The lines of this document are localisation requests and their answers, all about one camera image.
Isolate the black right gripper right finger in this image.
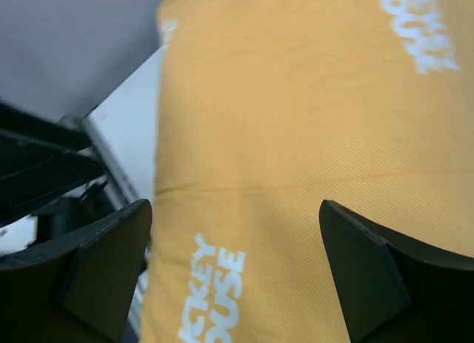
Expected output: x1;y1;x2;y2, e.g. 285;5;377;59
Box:
319;200;473;343

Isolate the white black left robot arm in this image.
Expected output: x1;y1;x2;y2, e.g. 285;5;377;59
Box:
1;102;104;227

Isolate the yellow printed pillowcase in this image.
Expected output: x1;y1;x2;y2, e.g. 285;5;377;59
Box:
140;0;473;342

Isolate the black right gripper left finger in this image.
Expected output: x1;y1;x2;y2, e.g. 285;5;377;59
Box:
1;199;152;342

